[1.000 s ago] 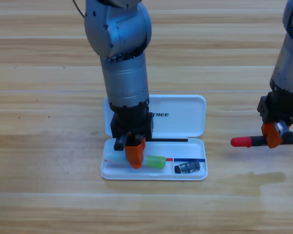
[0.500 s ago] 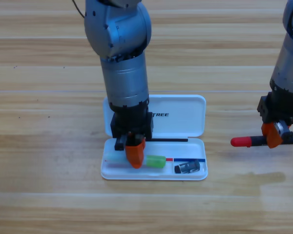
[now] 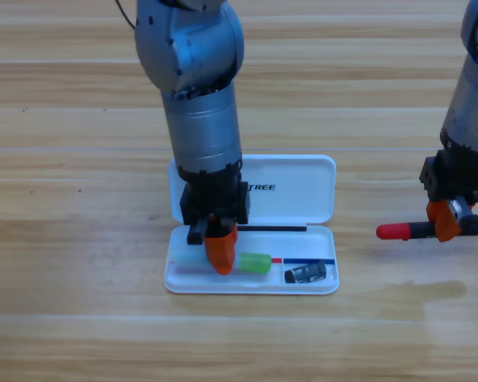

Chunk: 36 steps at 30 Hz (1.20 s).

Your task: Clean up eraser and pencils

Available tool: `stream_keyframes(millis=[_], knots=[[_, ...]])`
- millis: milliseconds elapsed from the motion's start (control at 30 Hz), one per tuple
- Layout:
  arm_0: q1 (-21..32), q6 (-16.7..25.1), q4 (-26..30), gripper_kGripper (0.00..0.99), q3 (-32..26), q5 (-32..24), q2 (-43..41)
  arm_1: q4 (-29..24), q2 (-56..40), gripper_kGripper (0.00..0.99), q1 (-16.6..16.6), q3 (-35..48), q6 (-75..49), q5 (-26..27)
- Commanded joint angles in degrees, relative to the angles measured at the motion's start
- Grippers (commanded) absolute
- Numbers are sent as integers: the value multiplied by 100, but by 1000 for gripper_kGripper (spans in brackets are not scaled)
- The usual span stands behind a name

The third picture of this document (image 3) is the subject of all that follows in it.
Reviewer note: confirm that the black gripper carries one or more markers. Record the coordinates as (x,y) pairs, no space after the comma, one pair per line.
(215,199)
(454,175)

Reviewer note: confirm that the green-capped white highlighter pen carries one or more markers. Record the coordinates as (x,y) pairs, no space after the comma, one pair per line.
(255,263)

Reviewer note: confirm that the red and black marker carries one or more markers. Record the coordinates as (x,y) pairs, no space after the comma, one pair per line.
(394,231)

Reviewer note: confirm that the white Unitree pencil case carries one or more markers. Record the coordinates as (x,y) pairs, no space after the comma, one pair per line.
(295,207)

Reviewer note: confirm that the black eraser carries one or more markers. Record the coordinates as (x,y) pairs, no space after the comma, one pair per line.
(304,272)

